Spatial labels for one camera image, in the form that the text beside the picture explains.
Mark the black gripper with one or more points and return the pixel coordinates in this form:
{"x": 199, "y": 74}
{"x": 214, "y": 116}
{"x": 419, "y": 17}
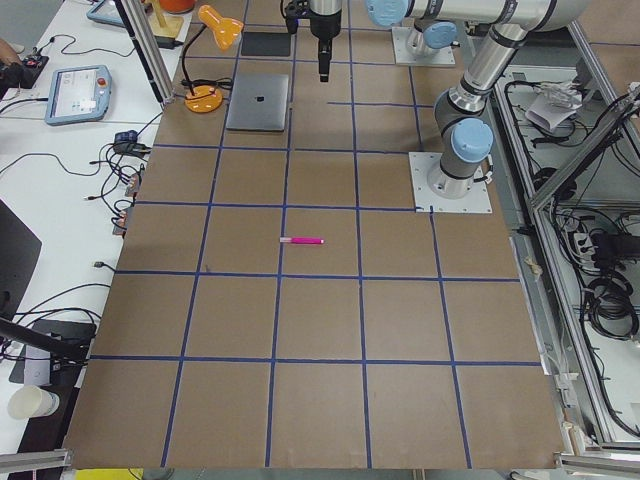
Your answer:
{"x": 324, "y": 29}

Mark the pink highlighter pen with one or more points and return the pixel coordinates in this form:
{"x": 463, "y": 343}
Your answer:
{"x": 302, "y": 240}

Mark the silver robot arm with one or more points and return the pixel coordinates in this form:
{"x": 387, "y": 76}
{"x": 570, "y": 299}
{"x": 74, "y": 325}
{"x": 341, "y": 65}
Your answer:
{"x": 467, "y": 139}
{"x": 297, "y": 10}

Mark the black mousepad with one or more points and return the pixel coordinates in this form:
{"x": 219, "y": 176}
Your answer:
{"x": 266, "y": 44}

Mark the grey closed laptop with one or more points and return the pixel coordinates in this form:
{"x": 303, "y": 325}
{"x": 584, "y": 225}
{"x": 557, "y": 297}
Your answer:
{"x": 258, "y": 102}

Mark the orange desk lamp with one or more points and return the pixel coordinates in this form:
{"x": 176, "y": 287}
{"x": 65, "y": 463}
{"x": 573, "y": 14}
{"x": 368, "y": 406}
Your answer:
{"x": 205, "y": 94}

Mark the wooden stand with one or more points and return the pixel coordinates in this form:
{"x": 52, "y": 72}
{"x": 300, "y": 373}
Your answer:
{"x": 163, "y": 24}

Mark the black power adapter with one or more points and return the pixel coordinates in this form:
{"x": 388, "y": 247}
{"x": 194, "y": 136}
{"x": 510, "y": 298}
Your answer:
{"x": 126, "y": 143}

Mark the blue teach pendant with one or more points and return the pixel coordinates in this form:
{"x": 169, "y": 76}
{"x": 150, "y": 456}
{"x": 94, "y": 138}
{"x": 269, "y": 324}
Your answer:
{"x": 105, "y": 12}
{"x": 79, "y": 94}

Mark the black monitor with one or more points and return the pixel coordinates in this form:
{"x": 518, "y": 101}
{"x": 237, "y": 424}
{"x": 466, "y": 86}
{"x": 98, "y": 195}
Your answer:
{"x": 20, "y": 250}

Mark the black monitor stand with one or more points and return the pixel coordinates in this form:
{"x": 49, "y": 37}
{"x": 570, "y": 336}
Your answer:
{"x": 53, "y": 353}

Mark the white paper cup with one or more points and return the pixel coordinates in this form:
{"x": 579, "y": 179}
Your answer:
{"x": 32, "y": 402}

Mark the white rear base plate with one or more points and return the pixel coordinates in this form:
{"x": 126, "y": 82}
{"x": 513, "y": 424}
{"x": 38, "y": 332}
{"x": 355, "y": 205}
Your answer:
{"x": 410, "y": 49}

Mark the aluminium frame post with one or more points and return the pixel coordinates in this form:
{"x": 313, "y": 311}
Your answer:
{"x": 139, "y": 30}

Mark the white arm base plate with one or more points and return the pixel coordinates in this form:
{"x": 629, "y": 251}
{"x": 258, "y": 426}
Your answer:
{"x": 435, "y": 192}

